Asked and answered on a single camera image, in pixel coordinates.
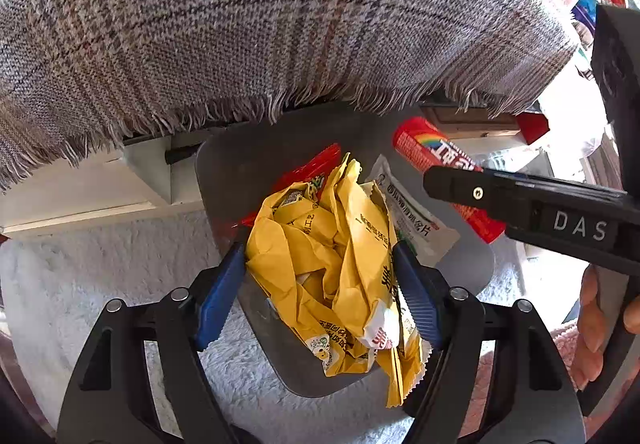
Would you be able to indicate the yellow snack bag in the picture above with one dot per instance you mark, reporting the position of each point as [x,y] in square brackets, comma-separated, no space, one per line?
[325,274]

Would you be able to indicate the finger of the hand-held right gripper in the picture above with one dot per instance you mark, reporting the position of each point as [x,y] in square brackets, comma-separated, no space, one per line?
[575,192]
[475,194]

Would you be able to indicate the white fluffy rug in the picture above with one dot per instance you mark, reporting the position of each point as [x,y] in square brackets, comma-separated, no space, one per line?
[75,274]

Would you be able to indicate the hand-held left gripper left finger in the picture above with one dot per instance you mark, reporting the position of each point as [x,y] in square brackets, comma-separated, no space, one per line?
[220,294]

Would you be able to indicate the person's right hand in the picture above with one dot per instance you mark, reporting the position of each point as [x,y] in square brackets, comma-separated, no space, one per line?
[590,324]

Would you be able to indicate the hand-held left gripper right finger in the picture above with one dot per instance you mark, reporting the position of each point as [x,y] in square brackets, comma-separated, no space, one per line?
[415,294]

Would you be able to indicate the pink fuzzy cloth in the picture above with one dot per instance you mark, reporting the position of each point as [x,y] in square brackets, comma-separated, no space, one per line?
[565,346]

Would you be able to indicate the red rainbow packet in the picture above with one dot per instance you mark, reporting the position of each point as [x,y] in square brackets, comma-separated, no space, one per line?
[425,139]

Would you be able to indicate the plaid tablecloth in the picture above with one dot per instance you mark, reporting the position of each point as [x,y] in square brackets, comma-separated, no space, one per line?
[250,24]

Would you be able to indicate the white sachet green print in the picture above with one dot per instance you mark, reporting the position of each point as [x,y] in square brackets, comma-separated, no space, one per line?
[415,219]

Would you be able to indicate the red snack bag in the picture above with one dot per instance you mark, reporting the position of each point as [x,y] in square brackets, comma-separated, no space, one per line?
[305,169]

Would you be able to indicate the cream table frame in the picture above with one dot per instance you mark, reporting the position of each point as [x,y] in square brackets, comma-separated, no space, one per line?
[75,194]

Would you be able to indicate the grey trash bin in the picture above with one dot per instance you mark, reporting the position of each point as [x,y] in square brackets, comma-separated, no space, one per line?
[240,174]

